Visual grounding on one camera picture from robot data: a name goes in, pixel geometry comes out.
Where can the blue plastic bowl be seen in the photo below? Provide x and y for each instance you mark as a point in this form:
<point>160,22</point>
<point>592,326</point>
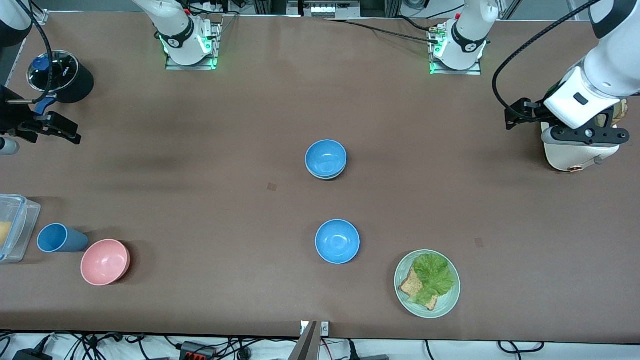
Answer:
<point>337,241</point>
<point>325,157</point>

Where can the green plastic bowl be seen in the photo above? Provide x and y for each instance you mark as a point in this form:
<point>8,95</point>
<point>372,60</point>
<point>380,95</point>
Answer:
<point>325,177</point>

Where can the pink plastic bowl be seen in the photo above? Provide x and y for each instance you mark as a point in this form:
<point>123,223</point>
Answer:
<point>105,262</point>

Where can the cream white toaster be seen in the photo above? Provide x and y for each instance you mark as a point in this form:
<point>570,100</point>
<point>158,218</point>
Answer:
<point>565,157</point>

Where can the brown bread slice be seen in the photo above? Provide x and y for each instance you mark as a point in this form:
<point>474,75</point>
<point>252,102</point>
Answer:
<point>622,110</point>
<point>411,287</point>

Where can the clear plastic food container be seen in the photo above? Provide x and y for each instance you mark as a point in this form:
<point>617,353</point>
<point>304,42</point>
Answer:
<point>22,225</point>

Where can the yellow food piece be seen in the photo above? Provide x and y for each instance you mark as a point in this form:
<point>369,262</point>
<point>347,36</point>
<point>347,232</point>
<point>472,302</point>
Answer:
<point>4,234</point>

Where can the glass lid blue knob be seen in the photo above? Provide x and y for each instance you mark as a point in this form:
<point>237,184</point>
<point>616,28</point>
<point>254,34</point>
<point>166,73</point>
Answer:
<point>60,75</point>

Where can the blue plastic cup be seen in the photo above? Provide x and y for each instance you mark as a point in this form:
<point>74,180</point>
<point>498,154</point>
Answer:
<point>52,237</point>

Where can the green lettuce leaf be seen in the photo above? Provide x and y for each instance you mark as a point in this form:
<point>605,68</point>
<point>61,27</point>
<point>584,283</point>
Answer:
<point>432,275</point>

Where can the pale green plate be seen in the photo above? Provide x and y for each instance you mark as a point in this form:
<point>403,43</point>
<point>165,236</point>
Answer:
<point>445,306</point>

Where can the black power adapter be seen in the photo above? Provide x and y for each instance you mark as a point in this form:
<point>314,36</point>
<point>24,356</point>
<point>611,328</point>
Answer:
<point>30,356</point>

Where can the grey electronics box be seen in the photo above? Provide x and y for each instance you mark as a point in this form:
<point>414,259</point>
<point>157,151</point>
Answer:
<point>325,9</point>

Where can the red black connector block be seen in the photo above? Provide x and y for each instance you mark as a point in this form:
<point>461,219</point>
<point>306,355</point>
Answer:
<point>197,352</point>

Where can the grey metal pole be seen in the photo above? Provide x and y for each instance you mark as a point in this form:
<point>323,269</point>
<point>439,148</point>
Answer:
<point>307,345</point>

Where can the aluminium frame profile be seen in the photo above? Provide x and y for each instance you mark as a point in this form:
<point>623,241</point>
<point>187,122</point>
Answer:
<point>37,15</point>

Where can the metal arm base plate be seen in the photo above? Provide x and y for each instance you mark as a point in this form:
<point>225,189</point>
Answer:
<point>440,72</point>
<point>172,66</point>

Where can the small metal bracket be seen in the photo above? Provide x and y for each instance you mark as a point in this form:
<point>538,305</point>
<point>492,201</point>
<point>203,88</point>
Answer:
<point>325,328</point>

